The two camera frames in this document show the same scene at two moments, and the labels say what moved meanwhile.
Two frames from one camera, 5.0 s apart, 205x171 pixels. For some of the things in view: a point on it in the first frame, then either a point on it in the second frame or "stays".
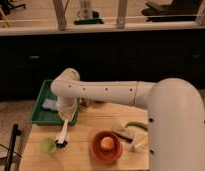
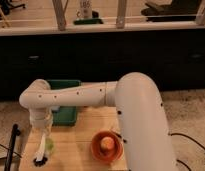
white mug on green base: (85, 16) stays
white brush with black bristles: (61, 142) to (40, 159)
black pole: (16, 131) stays
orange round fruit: (107, 143) stays
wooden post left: (59, 7) stays
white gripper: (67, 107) to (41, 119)
